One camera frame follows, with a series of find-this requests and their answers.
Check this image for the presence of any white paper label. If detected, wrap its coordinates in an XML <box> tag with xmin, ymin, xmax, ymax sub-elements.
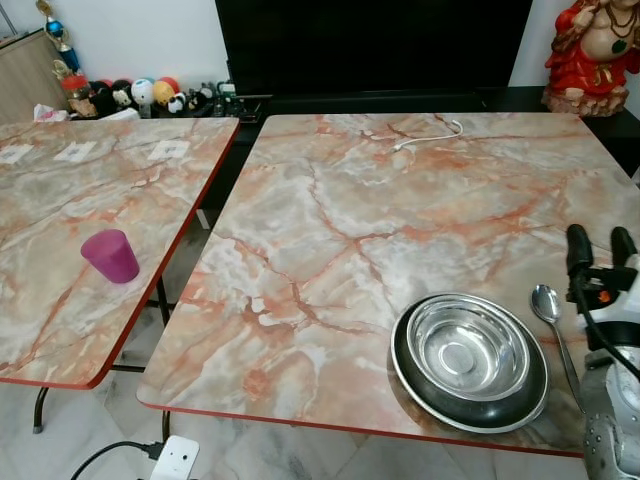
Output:
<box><xmin>148</xmin><ymin>140</ymin><xmax>191</xmax><ymax>161</ymax></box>
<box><xmin>53</xmin><ymin>141</ymin><xmax>99</xmax><ymax>163</ymax></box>

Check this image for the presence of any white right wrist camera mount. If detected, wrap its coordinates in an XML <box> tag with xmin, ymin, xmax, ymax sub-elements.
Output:
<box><xmin>585</xmin><ymin>255</ymin><xmax>640</xmax><ymax>327</ymax></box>

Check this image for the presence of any stainless steel spoon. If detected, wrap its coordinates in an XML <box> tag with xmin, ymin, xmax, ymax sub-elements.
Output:
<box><xmin>529</xmin><ymin>284</ymin><xmax>585</xmax><ymax>411</ymax></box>

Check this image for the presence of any stainless steel bowl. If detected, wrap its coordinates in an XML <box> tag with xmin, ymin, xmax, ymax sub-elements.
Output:
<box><xmin>406</xmin><ymin>296</ymin><xmax>532</xmax><ymax>403</ymax></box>

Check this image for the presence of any black round toy figure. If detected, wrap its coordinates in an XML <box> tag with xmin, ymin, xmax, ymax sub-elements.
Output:
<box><xmin>89</xmin><ymin>80</ymin><xmax>135</xmax><ymax>117</ymax></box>

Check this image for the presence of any light wooden cabinet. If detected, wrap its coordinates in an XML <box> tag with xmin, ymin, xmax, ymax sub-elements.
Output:
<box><xmin>0</xmin><ymin>30</ymin><xmax>71</xmax><ymax>125</ymax></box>

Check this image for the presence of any black round plate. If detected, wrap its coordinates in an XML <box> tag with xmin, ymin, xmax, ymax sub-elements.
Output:
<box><xmin>389</xmin><ymin>292</ymin><xmax>550</xmax><ymax>435</ymax></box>

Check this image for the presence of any black television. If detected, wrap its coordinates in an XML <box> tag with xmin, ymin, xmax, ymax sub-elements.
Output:
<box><xmin>215</xmin><ymin>0</ymin><xmax>534</xmax><ymax>99</ymax></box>

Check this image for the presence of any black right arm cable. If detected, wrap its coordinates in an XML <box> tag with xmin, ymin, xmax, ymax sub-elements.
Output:
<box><xmin>570</xmin><ymin>272</ymin><xmax>640</xmax><ymax>381</ymax></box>

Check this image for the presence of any white cable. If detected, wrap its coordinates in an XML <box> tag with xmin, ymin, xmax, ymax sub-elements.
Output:
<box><xmin>393</xmin><ymin>119</ymin><xmax>464</xmax><ymax>152</ymax></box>

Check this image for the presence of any white round toy figure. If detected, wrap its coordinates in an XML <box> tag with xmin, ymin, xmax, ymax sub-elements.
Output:
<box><xmin>131</xmin><ymin>78</ymin><xmax>157</xmax><ymax>107</ymax></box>

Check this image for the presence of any white power strip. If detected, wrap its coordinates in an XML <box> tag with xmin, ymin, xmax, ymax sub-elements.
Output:
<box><xmin>150</xmin><ymin>436</ymin><xmax>200</xmax><ymax>480</ymax></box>

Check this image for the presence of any black power cable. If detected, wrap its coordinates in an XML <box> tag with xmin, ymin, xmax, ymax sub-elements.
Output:
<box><xmin>70</xmin><ymin>440</ymin><xmax>164</xmax><ymax>480</ymax></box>

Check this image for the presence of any orange round toy figure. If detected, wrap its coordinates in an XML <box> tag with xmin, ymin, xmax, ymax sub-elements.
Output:
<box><xmin>153</xmin><ymin>77</ymin><xmax>182</xmax><ymax>106</ymax></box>

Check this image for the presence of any purple plastic cup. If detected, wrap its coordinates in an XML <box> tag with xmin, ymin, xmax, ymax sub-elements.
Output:
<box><xmin>80</xmin><ymin>229</ymin><xmax>141</xmax><ymax>285</ymax></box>

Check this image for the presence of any black metal table leg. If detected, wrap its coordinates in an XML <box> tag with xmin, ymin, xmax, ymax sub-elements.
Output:
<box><xmin>32</xmin><ymin>385</ymin><xmax>52</xmax><ymax>434</ymax></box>

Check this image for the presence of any black and white toy figure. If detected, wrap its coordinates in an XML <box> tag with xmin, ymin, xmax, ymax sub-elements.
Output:
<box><xmin>167</xmin><ymin>86</ymin><xmax>217</xmax><ymax>115</ymax></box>

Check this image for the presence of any red laughing Buddha statue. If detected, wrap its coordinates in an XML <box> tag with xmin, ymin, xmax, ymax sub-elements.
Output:
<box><xmin>543</xmin><ymin>0</ymin><xmax>640</xmax><ymax>118</ymax></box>

